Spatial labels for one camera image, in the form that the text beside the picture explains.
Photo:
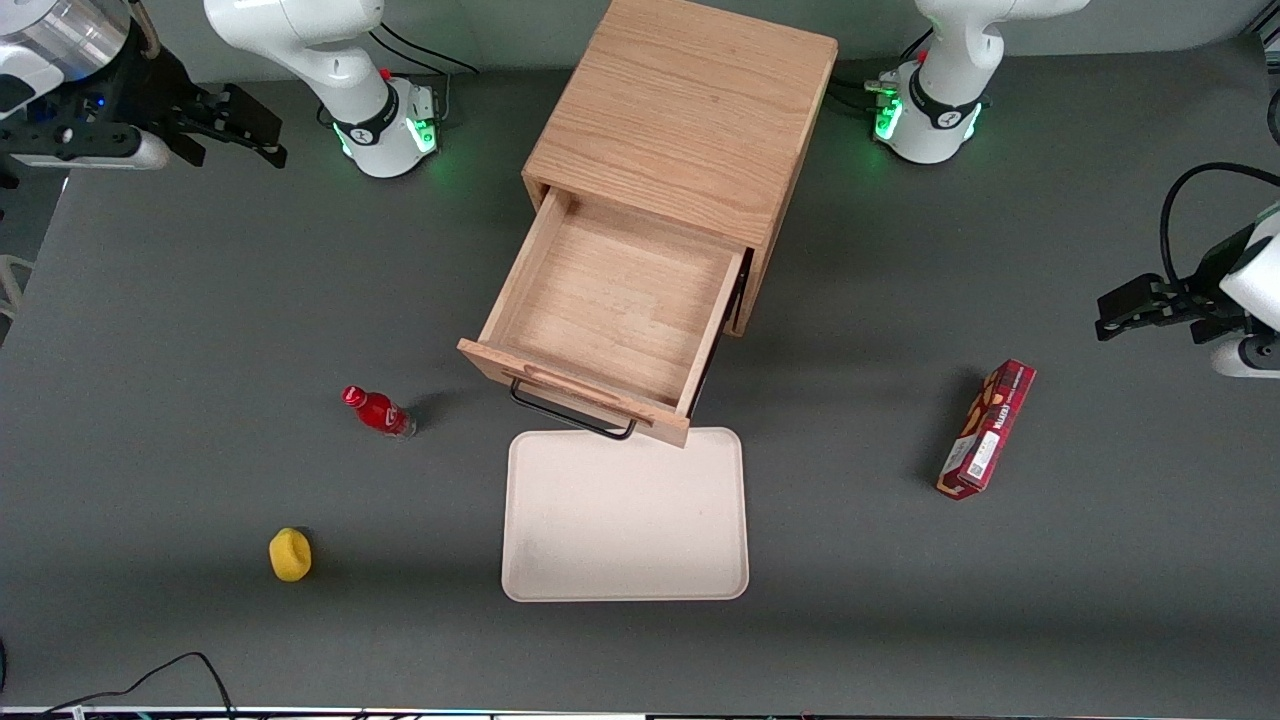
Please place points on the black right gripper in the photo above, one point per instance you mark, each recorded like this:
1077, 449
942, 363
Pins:
147, 88

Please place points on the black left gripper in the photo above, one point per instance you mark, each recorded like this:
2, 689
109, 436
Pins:
1207, 277

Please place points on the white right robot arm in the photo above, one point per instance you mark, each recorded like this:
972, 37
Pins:
370, 120

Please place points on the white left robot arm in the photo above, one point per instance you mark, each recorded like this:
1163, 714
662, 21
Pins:
940, 120

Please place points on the wooden drawer cabinet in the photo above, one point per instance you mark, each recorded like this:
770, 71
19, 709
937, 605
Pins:
680, 110

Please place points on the red cookie box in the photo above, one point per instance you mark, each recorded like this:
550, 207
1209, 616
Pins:
985, 435

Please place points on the red plastic bottle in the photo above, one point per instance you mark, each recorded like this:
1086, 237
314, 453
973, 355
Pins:
380, 412

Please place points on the yellow lemon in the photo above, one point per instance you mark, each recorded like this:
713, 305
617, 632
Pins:
290, 555

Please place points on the beige rectangular tray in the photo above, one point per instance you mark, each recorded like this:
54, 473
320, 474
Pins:
625, 520

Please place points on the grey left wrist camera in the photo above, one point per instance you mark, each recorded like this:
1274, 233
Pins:
1245, 357

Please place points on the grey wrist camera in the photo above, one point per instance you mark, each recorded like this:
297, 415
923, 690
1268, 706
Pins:
1245, 357
110, 148

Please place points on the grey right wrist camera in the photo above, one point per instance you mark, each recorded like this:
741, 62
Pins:
110, 148

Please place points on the white chair frame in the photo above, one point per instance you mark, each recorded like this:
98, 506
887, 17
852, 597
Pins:
12, 290

